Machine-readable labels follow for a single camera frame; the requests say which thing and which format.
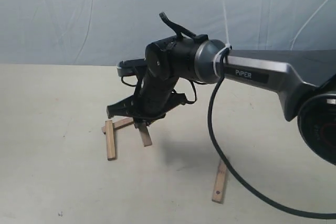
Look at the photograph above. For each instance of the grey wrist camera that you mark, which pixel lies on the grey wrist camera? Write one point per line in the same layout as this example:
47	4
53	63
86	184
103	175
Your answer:
135	67

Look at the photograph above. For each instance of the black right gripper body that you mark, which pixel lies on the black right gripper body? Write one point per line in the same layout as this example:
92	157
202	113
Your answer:
152	99

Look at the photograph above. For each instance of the white zip tie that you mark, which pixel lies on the white zip tie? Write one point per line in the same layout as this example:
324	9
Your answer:
219	57

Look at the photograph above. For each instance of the blue-grey backdrop cloth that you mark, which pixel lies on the blue-grey backdrop cloth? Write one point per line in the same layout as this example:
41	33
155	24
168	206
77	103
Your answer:
103	32

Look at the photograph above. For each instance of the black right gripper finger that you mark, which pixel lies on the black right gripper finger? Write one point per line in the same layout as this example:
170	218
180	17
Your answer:
143	125

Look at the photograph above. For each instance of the wooden stick with holes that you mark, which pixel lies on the wooden stick with holes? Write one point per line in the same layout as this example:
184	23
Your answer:
220	183

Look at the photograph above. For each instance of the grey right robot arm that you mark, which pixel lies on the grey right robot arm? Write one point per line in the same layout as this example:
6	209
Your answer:
303	80

